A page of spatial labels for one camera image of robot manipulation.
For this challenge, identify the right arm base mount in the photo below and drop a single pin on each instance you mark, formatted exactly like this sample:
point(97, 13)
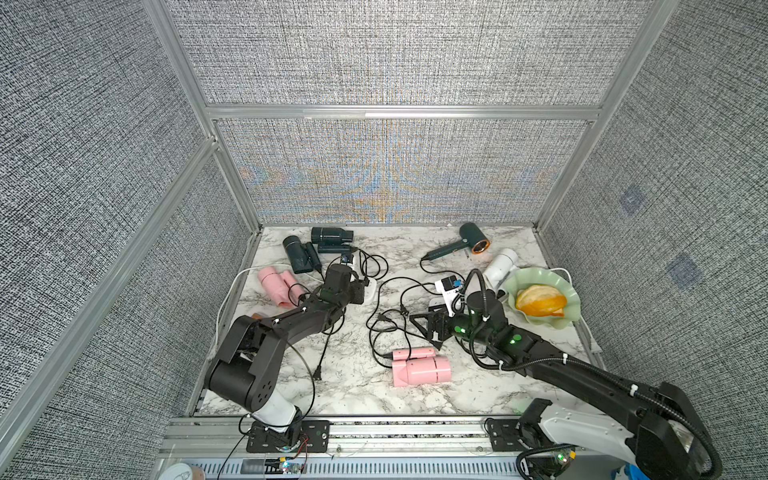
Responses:
point(538, 457)

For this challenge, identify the dark green hair dryer left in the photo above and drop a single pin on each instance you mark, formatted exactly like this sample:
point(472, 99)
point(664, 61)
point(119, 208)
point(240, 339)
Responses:
point(303, 257)

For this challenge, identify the left white power strip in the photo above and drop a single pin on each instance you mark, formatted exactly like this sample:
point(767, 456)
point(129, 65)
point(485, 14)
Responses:
point(370, 288)

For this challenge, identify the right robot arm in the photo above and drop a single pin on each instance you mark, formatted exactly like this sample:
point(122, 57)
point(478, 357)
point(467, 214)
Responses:
point(655, 428)

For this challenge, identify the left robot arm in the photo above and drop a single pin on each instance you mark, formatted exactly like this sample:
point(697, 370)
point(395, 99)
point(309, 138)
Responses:
point(246, 367)

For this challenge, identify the pink hair dryer left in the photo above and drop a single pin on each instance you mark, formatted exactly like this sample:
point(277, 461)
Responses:
point(278, 286)

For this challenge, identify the light green scalloped plate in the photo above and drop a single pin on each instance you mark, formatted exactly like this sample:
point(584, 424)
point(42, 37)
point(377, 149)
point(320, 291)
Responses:
point(526, 277)

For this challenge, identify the pink folded hair dryer front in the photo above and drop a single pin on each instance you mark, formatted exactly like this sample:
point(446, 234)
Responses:
point(419, 366)

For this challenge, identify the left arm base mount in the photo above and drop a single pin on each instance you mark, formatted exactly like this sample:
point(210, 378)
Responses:
point(288, 433)

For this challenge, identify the white hair dryer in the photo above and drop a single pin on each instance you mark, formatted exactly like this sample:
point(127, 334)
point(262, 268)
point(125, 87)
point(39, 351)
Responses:
point(503, 265)

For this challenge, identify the dark green hair dryer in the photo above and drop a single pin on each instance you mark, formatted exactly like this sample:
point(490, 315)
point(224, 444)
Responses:
point(332, 240)
point(303, 257)

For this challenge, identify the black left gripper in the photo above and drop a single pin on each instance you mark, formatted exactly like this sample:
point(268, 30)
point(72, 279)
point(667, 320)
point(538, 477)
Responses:
point(358, 288)

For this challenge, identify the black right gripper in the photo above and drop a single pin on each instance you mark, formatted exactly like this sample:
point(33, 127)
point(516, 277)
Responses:
point(433, 319)

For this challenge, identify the white round object bottom left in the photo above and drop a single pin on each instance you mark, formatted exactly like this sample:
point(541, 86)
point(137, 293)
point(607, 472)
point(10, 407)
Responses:
point(182, 471)

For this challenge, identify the green hair dryer orange nozzle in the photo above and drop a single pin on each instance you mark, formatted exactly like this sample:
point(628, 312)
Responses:
point(471, 237)

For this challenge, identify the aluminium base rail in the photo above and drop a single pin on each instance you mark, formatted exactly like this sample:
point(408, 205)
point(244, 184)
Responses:
point(354, 447)

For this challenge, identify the bread roll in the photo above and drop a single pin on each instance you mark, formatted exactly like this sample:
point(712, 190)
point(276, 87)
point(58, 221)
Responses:
point(541, 301)

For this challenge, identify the dark green hair dryer back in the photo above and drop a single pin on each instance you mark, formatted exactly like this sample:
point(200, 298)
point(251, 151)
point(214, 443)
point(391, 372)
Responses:
point(332, 240)

